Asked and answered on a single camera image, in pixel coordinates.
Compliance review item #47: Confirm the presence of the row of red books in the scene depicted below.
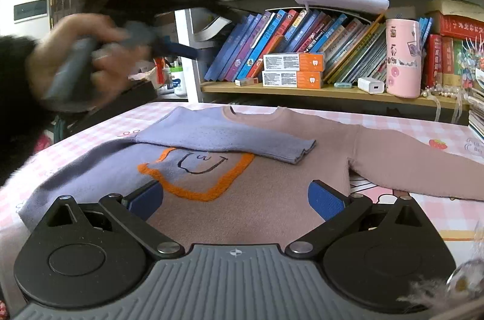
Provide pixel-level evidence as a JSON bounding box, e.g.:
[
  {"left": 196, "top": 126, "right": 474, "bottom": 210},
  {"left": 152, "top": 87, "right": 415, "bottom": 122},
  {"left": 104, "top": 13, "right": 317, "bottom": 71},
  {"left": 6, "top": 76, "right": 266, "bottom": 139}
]
[{"left": 423, "top": 34, "right": 466, "bottom": 90}]

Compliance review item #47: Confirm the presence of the dark wall sign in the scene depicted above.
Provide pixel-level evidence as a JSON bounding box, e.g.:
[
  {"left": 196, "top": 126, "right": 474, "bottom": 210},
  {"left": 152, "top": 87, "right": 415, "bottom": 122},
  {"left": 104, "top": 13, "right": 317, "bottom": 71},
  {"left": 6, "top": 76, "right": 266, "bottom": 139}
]
[{"left": 14, "top": 0, "right": 48, "bottom": 22}]

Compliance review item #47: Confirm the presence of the pink tumbler with stickers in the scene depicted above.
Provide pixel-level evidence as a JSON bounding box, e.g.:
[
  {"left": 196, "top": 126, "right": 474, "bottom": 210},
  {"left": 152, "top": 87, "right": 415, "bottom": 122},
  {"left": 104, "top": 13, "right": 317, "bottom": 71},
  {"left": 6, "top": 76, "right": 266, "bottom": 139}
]
[{"left": 385, "top": 18, "right": 422, "bottom": 98}]

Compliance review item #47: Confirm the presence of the pink checkered tablecloth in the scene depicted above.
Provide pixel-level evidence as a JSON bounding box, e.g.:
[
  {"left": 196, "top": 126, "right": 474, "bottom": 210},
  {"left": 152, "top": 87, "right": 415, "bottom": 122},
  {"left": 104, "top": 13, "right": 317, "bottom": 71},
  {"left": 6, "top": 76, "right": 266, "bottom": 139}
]
[{"left": 0, "top": 101, "right": 484, "bottom": 313}]

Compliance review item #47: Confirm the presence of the stack of flat books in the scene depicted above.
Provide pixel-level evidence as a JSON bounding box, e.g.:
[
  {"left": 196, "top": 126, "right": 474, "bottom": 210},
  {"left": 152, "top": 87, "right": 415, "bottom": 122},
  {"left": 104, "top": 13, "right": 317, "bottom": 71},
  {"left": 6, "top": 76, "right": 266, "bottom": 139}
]
[{"left": 468, "top": 85, "right": 484, "bottom": 144}]

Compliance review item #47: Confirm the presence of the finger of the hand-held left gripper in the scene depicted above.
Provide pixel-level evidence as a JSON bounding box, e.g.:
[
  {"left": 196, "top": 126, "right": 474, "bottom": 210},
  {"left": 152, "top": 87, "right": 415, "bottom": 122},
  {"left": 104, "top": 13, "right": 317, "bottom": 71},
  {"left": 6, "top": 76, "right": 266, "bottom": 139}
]
[{"left": 151, "top": 39, "right": 214, "bottom": 64}]

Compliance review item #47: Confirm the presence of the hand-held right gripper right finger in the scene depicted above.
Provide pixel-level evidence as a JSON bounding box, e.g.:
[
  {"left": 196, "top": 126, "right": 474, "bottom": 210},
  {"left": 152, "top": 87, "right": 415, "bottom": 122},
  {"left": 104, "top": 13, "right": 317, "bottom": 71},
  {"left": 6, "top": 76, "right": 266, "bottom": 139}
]
[{"left": 285, "top": 181, "right": 421, "bottom": 261}]

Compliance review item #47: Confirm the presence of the purple and pink sweater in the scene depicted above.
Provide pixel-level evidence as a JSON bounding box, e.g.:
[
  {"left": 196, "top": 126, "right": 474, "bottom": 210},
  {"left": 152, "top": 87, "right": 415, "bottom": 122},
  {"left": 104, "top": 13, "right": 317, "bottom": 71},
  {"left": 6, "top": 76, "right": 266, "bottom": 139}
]
[{"left": 17, "top": 105, "right": 484, "bottom": 253}]

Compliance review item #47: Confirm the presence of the white jar with green cap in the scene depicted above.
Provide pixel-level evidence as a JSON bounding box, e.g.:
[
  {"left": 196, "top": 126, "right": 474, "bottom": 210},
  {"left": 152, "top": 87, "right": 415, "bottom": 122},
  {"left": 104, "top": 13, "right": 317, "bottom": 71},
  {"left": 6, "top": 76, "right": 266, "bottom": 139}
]
[{"left": 169, "top": 66, "right": 188, "bottom": 96}]

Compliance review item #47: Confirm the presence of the row of slanted colourful books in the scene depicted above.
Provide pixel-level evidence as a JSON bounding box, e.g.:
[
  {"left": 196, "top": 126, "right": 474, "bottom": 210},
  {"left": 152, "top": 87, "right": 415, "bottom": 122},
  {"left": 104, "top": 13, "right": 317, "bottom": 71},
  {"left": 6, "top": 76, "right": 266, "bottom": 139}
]
[{"left": 204, "top": 8, "right": 433, "bottom": 84}]

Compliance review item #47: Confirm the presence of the person's left hand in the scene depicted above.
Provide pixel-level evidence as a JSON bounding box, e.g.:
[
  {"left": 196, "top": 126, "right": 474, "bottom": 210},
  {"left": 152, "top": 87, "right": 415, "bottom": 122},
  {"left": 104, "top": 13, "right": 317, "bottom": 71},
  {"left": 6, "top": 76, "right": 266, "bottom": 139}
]
[{"left": 26, "top": 13, "right": 131, "bottom": 103}]

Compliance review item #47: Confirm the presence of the grey feather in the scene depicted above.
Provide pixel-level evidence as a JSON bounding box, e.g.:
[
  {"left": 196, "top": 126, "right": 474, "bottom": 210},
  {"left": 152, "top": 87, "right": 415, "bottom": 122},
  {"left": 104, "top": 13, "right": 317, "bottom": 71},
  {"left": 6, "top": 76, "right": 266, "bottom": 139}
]
[{"left": 397, "top": 276, "right": 449, "bottom": 307}]

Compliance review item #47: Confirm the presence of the person's left forearm black sleeve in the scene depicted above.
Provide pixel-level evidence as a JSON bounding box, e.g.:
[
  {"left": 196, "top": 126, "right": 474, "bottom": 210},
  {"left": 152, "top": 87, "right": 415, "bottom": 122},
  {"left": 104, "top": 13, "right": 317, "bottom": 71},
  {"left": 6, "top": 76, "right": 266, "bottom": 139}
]
[{"left": 0, "top": 35, "right": 55, "bottom": 188}]

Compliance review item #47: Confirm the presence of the clear glass ornament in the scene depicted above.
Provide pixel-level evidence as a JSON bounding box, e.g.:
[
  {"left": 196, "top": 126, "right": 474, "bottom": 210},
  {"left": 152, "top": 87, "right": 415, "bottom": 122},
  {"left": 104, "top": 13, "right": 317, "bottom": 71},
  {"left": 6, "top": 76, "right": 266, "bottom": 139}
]
[{"left": 445, "top": 219, "right": 484, "bottom": 295}]

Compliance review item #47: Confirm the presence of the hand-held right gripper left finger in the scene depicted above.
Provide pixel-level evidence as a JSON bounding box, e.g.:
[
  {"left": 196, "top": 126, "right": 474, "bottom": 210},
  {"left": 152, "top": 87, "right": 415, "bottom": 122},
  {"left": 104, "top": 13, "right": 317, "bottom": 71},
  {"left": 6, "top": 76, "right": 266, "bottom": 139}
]
[{"left": 45, "top": 180, "right": 186, "bottom": 261}]

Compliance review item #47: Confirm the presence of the orange and white carton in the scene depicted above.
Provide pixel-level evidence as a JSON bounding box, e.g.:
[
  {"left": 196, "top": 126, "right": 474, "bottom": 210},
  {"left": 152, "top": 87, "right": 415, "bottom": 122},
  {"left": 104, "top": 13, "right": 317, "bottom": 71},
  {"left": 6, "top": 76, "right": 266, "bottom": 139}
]
[
  {"left": 263, "top": 53, "right": 326, "bottom": 73},
  {"left": 262, "top": 71, "right": 324, "bottom": 89}
]

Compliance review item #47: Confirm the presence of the pearl bead string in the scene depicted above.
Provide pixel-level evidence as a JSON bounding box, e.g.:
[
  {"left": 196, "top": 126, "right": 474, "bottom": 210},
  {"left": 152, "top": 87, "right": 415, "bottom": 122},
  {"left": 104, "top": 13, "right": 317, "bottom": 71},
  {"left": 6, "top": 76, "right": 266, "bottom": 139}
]
[{"left": 423, "top": 84, "right": 467, "bottom": 124}]

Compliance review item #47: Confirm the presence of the white power adapter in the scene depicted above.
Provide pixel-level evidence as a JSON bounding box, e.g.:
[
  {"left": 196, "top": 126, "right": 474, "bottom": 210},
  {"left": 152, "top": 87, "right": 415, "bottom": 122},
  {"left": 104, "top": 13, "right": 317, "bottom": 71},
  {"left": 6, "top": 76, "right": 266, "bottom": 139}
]
[{"left": 357, "top": 77, "right": 386, "bottom": 94}]

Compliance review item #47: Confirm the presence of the black case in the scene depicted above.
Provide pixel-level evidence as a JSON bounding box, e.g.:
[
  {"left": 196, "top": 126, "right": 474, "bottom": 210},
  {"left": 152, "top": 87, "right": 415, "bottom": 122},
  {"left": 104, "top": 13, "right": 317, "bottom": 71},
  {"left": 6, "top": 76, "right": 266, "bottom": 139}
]
[{"left": 53, "top": 80, "right": 159, "bottom": 144}]

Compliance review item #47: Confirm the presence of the thick red book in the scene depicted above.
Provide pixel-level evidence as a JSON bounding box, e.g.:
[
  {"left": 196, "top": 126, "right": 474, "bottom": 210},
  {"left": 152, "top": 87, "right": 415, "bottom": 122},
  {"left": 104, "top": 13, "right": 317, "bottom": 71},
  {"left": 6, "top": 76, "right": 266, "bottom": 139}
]
[{"left": 438, "top": 12, "right": 484, "bottom": 41}]

